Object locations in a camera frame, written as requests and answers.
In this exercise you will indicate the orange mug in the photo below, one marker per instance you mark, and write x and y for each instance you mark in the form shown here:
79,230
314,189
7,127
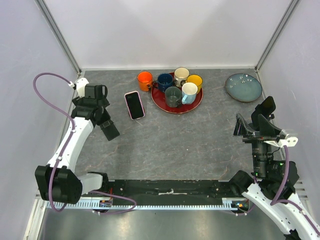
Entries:
145,80

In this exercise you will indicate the dark blue mug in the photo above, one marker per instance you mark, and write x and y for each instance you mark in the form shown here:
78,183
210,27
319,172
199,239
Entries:
164,81

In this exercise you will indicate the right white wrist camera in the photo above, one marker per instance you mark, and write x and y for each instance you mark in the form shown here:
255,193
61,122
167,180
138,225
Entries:
287,138

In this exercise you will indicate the red round tray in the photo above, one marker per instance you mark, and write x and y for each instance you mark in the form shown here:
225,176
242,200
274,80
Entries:
159,99

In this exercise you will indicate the black round-base phone stand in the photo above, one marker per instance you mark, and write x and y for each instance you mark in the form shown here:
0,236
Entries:
264,129

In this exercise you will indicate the light blue white mug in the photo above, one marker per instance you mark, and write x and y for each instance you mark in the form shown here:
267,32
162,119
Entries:
189,92

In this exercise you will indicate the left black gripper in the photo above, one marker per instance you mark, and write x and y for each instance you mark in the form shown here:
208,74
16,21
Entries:
78,101

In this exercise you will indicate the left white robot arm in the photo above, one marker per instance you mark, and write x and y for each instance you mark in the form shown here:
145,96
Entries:
57,181

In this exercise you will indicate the yellow mug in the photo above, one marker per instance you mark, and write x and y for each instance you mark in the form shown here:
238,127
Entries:
197,80

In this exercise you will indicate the blue ceramic plate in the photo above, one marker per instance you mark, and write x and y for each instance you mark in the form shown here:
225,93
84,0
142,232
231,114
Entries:
243,87

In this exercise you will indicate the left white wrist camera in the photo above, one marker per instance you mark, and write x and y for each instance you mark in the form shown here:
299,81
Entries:
79,85

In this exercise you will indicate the slotted cable duct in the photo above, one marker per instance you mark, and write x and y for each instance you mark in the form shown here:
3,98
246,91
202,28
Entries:
106,203

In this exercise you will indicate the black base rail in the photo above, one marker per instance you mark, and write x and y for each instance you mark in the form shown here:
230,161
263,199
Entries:
175,190

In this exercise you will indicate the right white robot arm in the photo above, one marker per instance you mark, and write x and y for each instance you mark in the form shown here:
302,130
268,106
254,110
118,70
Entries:
270,186

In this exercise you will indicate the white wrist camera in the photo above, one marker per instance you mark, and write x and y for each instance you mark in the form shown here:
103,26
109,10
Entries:
287,138
79,85

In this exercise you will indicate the white speckled mug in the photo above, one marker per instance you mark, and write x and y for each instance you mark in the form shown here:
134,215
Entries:
180,76

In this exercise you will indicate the grey glass mug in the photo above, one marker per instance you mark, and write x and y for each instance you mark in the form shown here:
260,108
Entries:
173,97

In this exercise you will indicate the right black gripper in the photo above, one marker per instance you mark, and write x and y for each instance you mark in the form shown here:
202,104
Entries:
266,132

